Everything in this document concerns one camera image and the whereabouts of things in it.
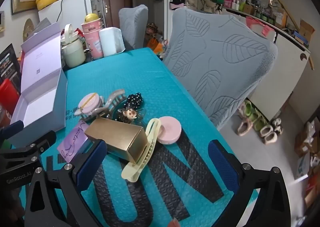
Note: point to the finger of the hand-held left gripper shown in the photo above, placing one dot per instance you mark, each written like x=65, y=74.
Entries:
x=12, y=128
x=37, y=142

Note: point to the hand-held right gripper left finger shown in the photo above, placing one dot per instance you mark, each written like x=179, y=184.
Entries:
x=91, y=164

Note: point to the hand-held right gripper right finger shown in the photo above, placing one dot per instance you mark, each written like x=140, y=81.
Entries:
x=222, y=164

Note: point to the purple signed card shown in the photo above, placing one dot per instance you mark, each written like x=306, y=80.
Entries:
x=72, y=142

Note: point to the lilac gift box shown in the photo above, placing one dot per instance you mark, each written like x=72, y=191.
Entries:
x=37, y=107

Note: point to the gold cardboard box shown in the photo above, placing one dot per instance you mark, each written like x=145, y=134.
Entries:
x=117, y=134

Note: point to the pale yellow duckbill hair clip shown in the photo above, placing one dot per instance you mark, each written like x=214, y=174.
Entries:
x=140, y=164

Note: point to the pink compact with yellow stripe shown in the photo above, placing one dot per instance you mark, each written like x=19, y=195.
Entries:
x=88, y=103

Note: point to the plain pink round compact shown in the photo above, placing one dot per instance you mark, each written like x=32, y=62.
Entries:
x=170, y=129

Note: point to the translucent claw hair clip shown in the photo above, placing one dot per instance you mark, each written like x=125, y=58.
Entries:
x=115, y=97

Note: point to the black polka-dot hair clip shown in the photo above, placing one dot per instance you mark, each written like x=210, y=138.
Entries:
x=133, y=101

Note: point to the red canister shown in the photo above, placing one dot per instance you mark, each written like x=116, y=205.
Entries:
x=7, y=94

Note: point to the beige slipper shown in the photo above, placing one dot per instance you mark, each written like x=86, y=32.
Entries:
x=268, y=135
x=245, y=127

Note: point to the green slipper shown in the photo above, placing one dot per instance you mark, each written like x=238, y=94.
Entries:
x=247, y=108
x=257, y=119

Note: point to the black printed pouch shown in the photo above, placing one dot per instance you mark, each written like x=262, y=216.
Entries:
x=8, y=64

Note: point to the grey leaf-pattern chair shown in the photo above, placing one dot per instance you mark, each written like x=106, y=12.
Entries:
x=132, y=27
x=220, y=67

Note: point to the woven straw fan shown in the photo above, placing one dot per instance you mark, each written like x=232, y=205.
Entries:
x=28, y=29

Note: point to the teal bubble mat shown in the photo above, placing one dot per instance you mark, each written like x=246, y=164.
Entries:
x=155, y=79

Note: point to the grey plastic bag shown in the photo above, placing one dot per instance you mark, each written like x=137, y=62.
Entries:
x=43, y=25

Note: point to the pink panda paper cup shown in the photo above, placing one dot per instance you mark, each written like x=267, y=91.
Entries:
x=93, y=44

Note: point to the white counter cabinet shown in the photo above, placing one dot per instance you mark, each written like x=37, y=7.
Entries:
x=287, y=67

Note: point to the white paper towel roll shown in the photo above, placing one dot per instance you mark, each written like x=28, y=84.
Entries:
x=110, y=42

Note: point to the white fridge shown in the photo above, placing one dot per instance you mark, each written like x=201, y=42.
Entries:
x=72, y=10

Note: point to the yellow pear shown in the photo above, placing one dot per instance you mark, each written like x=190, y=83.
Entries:
x=91, y=18

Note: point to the pile of plastic bags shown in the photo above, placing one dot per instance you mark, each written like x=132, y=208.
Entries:
x=156, y=39

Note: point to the pink cloth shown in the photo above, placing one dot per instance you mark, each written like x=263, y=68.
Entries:
x=260, y=26

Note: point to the row of bottles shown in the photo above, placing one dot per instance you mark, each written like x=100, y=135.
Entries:
x=260, y=10

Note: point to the brown door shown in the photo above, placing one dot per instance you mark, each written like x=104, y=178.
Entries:
x=116, y=0

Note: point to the bamboo stick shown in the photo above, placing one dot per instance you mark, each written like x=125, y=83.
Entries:
x=287, y=12

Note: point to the black and pink bag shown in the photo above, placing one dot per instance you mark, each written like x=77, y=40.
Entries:
x=177, y=2

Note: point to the wall intercom monitor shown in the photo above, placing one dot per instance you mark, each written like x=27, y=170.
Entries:
x=2, y=21

